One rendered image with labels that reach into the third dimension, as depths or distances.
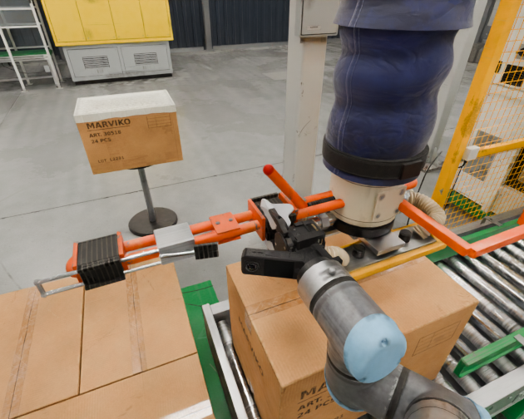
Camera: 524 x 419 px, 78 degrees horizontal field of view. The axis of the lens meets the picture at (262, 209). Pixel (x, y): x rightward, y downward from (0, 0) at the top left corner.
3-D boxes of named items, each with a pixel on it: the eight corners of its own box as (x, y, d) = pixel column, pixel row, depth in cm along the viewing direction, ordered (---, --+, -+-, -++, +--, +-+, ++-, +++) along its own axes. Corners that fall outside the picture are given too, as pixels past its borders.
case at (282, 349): (363, 293, 141) (382, 220, 119) (435, 378, 111) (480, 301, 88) (232, 342, 122) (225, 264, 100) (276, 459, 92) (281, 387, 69)
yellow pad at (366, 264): (416, 226, 89) (421, 211, 87) (446, 248, 82) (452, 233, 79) (308, 261, 78) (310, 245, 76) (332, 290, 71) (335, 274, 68)
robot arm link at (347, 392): (378, 436, 52) (390, 401, 45) (314, 394, 58) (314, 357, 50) (397, 385, 58) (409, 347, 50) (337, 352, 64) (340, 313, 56)
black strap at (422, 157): (378, 132, 87) (380, 117, 84) (450, 169, 69) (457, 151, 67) (304, 145, 79) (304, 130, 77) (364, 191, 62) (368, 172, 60)
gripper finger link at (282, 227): (273, 217, 67) (291, 251, 63) (265, 219, 67) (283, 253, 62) (277, 203, 64) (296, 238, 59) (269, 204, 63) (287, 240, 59)
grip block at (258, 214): (279, 210, 78) (279, 189, 75) (299, 234, 71) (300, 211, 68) (246, 219, 76) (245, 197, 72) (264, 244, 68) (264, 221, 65)
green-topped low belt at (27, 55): (63, 81, 683) (51, 48, 647) (61, 87, 644) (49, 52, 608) (-8, 87, 642) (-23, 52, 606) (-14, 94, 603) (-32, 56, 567)
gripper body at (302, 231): (306, 244, 69) (339, 283, 60) (270, 255, 66) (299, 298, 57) (309, 215, 65) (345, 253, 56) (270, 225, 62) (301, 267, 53)
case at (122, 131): (174, 140, 265) (165, 89, 242) (183, 160, 234) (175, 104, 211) (94, 151, 246) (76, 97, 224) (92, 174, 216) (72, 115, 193)
